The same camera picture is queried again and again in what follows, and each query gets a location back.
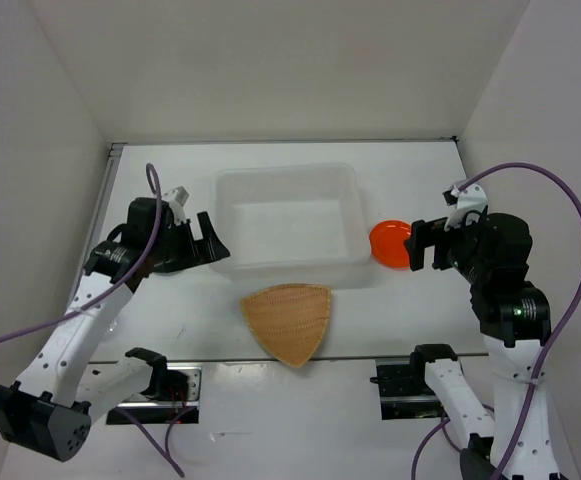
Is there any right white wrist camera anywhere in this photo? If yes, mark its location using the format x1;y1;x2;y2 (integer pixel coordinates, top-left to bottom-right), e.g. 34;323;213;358
443;184;488;232

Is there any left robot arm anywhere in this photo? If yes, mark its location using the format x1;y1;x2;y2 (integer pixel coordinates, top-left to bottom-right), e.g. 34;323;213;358
0;187;230;462

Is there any woven triangular basket tray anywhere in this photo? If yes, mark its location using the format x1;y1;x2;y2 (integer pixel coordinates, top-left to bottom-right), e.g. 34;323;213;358
240;283;332;369

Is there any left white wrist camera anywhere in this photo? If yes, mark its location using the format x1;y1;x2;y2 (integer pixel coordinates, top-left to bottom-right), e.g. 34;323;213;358
162;186;189;225

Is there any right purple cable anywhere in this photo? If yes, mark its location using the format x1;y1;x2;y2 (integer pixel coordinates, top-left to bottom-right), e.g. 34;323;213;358
412;161;581;480

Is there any clear plastic bin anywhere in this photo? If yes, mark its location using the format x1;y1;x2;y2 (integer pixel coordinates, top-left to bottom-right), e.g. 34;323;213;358
211;163;371;285

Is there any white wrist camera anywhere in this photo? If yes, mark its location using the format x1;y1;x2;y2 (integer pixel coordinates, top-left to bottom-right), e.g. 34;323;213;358
162;186;189;225
443;184;488;232

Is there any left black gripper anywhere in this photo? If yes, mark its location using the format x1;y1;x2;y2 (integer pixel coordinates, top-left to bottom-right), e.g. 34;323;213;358
150;211;230;273

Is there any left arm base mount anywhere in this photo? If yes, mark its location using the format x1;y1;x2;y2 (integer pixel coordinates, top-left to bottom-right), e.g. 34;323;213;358
106;362;202;425

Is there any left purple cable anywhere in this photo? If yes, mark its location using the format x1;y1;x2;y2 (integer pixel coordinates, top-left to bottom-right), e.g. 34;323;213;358
0;162;186;479

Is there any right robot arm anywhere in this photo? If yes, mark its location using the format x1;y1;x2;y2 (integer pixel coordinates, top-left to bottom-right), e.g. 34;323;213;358
405;211;563;479

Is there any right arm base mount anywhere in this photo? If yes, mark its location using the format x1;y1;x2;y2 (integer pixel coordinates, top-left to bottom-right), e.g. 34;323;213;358
369;358;443;421

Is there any orange plastic plate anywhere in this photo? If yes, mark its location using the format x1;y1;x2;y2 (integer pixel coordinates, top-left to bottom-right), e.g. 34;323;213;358
369;220;411;269

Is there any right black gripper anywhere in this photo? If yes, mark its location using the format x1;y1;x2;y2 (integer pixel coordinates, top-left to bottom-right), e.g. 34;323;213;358
402;207;489;281

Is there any purple cable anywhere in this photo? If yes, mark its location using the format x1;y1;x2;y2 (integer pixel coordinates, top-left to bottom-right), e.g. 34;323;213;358
412;161;581;480
0;162;186;479

